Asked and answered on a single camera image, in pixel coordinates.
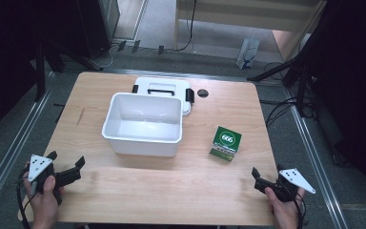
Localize white lid with black handle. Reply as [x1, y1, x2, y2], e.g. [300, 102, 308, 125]
[131, 76, 195, 117]

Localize white paper bag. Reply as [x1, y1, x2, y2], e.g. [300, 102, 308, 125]
[235, 33, 261, 71]

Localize person's right hand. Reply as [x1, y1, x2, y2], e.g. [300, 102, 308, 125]
[264, 186, 306, 229]

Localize black floor cables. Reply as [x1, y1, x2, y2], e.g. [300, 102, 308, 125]
[258, 61, 316, 128]

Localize dark cabinet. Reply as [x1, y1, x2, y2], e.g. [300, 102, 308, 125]
[75, 0, 122, 60]

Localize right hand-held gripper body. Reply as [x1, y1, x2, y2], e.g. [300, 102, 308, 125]
[254, 168, 316, 203]

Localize white plastic storage box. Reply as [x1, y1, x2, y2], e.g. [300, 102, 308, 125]
[101, 92, 184, 157]

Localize green square packet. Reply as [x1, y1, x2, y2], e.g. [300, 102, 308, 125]
[209, 125, 243, 162]

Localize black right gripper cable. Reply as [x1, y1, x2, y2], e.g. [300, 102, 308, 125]
[285, 180, 308, 229]

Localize black hanging cable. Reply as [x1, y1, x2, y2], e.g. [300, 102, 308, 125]
[173, 0, 198, 52]

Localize black metal stand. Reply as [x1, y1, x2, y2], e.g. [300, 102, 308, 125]
[33, 37, 105, 103]
[247, 47, 315, 118]

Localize light wooden shelf frame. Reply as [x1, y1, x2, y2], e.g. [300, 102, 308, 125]
[173, 0, 328, 63]

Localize person's left hand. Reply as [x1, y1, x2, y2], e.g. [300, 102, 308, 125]
[23, 161, 66, 229]

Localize metal floor rail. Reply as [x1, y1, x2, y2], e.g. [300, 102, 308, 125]
[0, 72, 56, 221]
[285, 87, 350, 229]

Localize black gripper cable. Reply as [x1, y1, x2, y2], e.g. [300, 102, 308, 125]
[285, 180, 308, 229]
[15, 167, 42, 229]

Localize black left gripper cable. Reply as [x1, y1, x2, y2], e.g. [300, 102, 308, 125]
[15, 167, 42, 229]

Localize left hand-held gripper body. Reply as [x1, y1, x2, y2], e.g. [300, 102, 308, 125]
[28, 154, 83, 206]

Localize white floor cable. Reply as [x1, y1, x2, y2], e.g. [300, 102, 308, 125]
[98, 44, 119, 70]

